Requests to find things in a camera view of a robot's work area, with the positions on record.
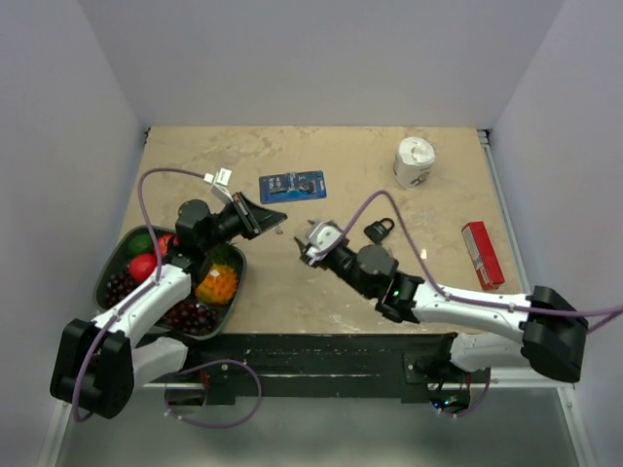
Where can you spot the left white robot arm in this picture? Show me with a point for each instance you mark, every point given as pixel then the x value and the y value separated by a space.
pixel 100 362

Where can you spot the orange spiky fruit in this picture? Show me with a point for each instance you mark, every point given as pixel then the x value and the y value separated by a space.
pixel 219 285

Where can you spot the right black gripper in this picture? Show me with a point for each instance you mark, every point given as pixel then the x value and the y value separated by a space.
pixel 305 259

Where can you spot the green lime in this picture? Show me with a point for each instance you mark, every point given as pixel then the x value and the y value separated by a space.
pixel 140 244

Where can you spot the black padlock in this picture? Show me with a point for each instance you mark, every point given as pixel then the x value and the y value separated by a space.
pixel 379 230

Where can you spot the blue blister card package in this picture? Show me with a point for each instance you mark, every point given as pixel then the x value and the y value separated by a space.
pixel 292 186

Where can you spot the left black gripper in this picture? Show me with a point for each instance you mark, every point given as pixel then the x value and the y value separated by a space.
pixel 254 218

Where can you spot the dark green fruit tray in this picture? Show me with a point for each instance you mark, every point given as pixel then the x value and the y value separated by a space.
pixel 223 255

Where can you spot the red box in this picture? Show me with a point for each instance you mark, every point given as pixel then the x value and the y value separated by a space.
pixel 482 254

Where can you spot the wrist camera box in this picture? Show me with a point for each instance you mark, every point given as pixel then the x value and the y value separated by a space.
pixel 219 184
pixel 322 237

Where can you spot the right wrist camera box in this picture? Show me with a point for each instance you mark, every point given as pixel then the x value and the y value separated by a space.
pixel 322 237

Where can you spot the red apple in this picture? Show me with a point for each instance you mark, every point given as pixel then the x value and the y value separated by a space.
pixel 142 266
pixel 164 242

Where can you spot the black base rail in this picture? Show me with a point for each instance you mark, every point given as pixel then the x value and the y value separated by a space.
pixel 410 368

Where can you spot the white paper roll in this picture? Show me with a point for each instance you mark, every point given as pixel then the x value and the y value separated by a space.
pixel 413 162

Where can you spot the purple grapes bunch front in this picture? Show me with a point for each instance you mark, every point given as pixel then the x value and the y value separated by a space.
pixel 191 318

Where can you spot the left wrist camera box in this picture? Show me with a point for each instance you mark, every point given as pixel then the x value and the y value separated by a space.
pixel 219 184

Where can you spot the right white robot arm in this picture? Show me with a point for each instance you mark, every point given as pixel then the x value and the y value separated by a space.
pixel 552 342

